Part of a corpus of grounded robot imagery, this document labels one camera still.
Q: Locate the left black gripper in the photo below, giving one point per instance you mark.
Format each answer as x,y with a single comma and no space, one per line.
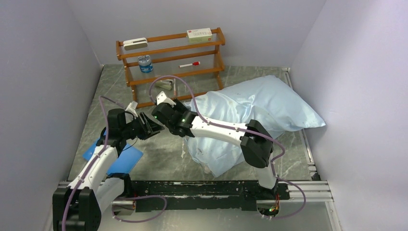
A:
149,129

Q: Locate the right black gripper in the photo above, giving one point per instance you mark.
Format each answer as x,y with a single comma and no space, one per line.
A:
179,106

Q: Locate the light blue pillowcase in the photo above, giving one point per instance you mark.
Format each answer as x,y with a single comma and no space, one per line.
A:
266,99

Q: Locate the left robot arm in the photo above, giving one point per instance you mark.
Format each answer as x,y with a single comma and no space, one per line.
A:
79,205

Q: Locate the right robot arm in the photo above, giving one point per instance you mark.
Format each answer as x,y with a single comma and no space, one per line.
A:
255,142

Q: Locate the small stapler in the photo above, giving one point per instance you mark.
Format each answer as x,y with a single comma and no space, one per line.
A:
165,84

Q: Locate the blue flat board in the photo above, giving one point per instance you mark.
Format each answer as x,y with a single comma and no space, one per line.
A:
129,157

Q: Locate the wooden shelf rack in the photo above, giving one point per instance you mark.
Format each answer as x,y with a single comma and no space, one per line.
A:
167,53

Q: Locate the red capped white marker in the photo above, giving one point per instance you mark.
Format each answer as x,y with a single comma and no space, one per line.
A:
190,64

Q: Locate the white box with red label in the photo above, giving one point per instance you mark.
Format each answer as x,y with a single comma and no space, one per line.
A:
199,35

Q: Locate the white eraser block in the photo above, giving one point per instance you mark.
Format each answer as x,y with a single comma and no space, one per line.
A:
133,44

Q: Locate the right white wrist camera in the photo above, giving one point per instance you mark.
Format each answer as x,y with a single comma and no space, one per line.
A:
163,98

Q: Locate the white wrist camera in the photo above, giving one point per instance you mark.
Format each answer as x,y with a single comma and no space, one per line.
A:
131,108
163,98

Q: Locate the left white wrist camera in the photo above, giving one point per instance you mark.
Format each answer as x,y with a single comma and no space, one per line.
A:
131,108

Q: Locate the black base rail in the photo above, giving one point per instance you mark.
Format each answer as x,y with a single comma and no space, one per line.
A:
214,194

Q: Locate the aluminium table edge rail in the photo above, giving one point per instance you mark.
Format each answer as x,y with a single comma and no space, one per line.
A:
311,205

